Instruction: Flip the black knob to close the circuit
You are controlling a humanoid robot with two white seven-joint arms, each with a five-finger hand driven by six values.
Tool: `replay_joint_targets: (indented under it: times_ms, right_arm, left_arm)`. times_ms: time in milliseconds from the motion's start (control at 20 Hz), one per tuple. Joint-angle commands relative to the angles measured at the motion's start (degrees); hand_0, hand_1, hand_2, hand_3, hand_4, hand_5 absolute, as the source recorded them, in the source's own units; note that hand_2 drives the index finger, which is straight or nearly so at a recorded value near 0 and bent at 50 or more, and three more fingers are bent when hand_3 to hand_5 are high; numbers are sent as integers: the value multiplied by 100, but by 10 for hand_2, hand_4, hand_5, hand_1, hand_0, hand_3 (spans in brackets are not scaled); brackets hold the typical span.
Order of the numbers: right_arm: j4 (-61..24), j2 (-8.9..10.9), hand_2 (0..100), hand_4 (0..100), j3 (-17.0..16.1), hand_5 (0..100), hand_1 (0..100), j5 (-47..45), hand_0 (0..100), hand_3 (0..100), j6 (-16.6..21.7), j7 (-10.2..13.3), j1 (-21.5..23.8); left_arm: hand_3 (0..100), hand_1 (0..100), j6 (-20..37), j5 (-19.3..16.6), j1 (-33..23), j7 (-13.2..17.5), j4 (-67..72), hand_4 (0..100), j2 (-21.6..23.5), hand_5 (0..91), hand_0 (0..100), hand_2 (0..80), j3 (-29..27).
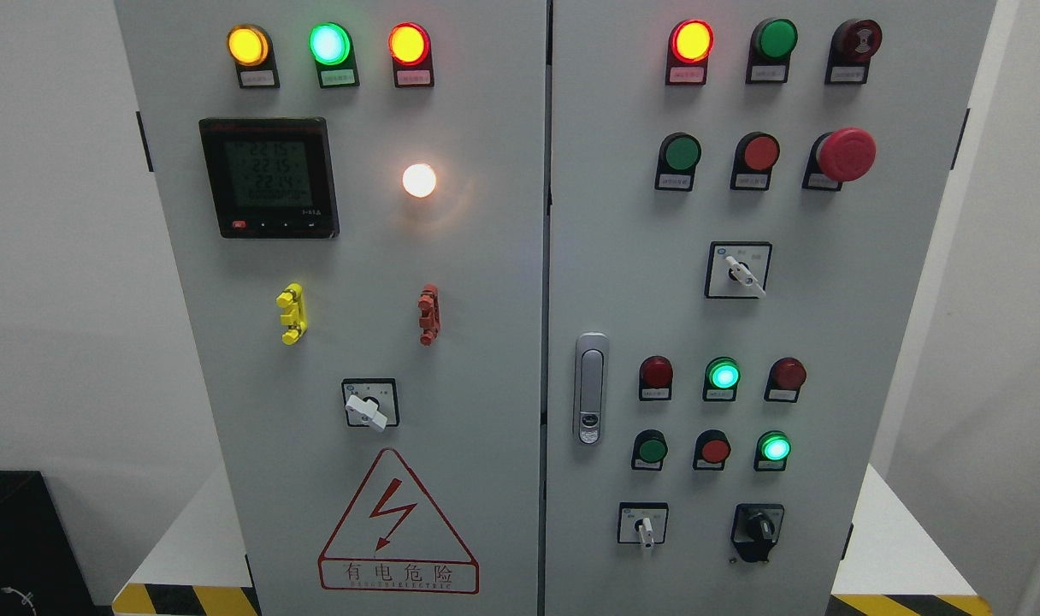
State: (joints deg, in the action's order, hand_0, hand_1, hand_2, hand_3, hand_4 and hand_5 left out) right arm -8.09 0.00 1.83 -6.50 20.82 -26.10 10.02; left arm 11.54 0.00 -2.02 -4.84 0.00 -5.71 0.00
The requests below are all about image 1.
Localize black rotary knob switch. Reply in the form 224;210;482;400
730;503;785;564

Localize green push button second row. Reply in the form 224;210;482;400
653;132;701;193

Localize white selector switch lower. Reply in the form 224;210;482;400
615;501;671;557

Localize yellow indicator light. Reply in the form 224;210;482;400
227;23;279;89

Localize black digital power meter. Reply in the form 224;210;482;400
198;116;340;239

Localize green lit push button lower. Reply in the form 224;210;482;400
753;430;791;472

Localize dark red indicator light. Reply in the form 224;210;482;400
764;356;808;403
638;355;674;401

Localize dark red indicator light right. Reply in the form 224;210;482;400
764;356;808;403

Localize grey electrical cabinet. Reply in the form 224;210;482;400
115;1;996;615

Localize red-orange indicator light door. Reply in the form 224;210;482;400
665;19;714;86
388;22;434;87

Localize green push button top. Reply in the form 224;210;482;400
744;17;799;85

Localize green lit indicator light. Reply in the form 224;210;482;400
309;22;359;89
703;356;742;402

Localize red terminal connector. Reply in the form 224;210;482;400
417;284;441;347

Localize white glowing lamp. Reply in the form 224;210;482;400
400;163;438;198

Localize red-orange indicator light right door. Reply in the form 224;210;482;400
665;19;714;86

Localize dark red buzzer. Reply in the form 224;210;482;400
824;19;883;85

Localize red push button lower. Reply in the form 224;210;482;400
692;429;731;471

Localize yellow terminal connector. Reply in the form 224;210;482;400
276;283;308;347

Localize green lit indicator light middle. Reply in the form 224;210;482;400
703;356;742;402

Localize white selector switch upper right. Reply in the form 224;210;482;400
704;241;771;299

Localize white selector switch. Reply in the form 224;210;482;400
615;501;671;557
704;241;771;299

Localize red push button second row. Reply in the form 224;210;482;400
729;130;781;191

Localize black box lower left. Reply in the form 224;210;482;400
0;471;98;615

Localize red emergency stop button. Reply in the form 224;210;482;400
802;127;878;193

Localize red high voltage warning sticker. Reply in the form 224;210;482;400
317;447;480;594

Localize silver door handle lock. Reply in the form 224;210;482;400
572;332;610;445

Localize white selector switch left door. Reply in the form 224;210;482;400
340;377;400;433

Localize dark red indicator light left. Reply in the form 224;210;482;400
638;355;674;401

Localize red-orange indicator light left door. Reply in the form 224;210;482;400
388;22;434;87

